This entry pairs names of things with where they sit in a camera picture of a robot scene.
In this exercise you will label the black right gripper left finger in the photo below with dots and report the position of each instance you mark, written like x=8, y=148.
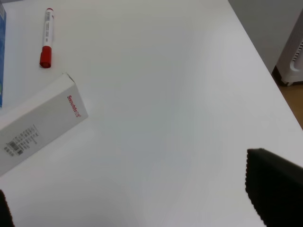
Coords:
x=6, y=219

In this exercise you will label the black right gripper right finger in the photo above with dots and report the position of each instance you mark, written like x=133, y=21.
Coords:
x=275, y=188

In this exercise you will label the white fan heater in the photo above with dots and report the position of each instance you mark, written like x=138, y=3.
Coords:
x=290, y=62

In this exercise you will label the white Snowhite box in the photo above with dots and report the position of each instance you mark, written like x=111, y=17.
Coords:
x=39, y=120

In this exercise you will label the red whiteboard marker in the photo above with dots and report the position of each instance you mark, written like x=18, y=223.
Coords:
x=46, y=53

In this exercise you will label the green blue toothpaste box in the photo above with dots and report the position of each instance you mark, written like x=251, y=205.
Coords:
x=2, y=48

